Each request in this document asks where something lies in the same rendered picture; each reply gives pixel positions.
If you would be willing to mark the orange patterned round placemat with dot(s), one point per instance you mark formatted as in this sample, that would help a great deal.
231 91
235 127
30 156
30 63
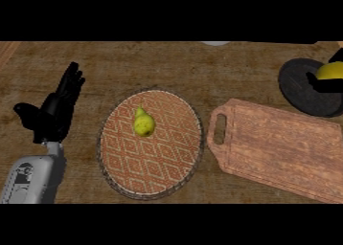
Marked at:
151 156

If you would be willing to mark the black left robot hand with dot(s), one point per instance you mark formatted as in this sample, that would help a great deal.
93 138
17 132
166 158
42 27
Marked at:
54 111

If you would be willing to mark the black round pan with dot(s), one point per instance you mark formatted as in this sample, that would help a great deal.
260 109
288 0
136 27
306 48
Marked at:
306 95

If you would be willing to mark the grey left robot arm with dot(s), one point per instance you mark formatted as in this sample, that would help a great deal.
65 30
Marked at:
33 177

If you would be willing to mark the pale grey round object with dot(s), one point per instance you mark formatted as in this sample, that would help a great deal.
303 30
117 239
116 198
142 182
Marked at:
214 42

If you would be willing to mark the brown wooden cutting board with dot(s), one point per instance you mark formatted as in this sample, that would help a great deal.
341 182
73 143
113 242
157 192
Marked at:
282 150

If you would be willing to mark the yellow lemon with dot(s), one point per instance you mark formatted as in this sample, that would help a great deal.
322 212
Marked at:
337 70

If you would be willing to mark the yellow-green pear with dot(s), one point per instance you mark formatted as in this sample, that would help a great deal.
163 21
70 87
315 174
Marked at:
144 123

